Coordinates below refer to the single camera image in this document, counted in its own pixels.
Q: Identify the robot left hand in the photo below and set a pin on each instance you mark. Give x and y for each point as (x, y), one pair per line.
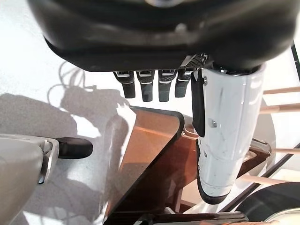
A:
(164, 35)

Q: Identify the white chair with wooden legs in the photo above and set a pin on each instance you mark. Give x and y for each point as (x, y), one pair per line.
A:
(281, 107)

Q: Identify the round glass washer door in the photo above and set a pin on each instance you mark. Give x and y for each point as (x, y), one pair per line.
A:
(269, 197)

